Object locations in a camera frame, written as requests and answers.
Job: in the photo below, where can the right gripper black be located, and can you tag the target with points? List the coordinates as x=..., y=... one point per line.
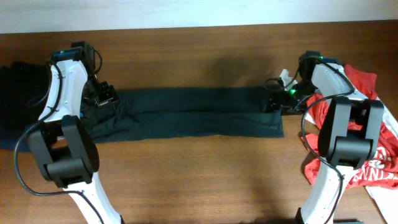
x=277, y=101

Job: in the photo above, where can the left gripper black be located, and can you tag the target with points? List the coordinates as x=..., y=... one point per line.
x=107, y=98

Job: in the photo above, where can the black Nike t-shirt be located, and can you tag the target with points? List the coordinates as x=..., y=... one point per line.
x=165, y=113

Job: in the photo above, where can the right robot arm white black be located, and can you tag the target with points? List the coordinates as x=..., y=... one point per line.
x=348, y=136

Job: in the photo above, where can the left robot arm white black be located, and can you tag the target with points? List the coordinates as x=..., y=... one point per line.
x=62, y=148

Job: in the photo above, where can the folded dark navy clothes stack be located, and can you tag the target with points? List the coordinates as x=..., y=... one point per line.
x=22, y=85

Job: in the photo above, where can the red t-shirt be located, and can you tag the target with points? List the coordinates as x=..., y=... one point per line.
x=381, y=170

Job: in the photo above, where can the white t-shirt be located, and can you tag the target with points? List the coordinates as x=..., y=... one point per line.
x=385, y=200

